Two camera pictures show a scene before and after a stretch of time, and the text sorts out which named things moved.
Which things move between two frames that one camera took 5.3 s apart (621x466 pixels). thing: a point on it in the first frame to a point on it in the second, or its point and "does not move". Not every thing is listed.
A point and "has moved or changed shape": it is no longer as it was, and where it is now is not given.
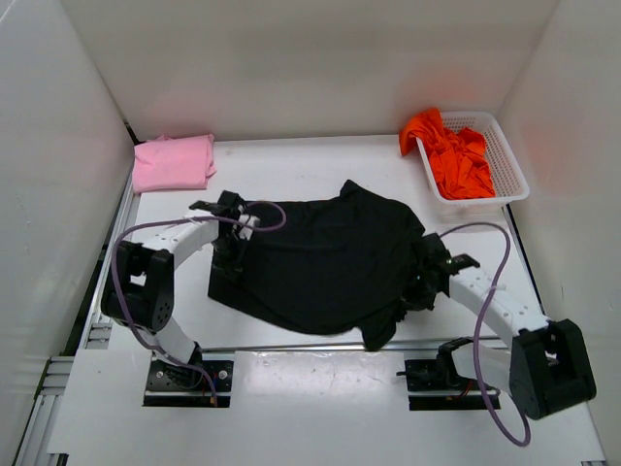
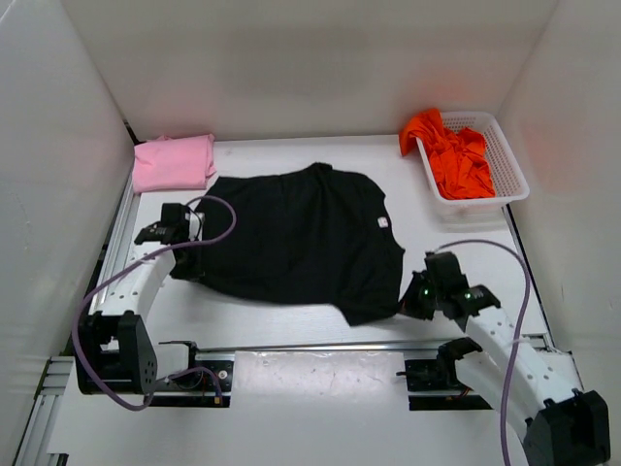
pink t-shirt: (164, 163) does not move
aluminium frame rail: (96, 334) does not move
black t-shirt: (338, 264) has moved or changed shape
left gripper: (231, 267) to (191, 273)
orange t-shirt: (460, 155) does not move
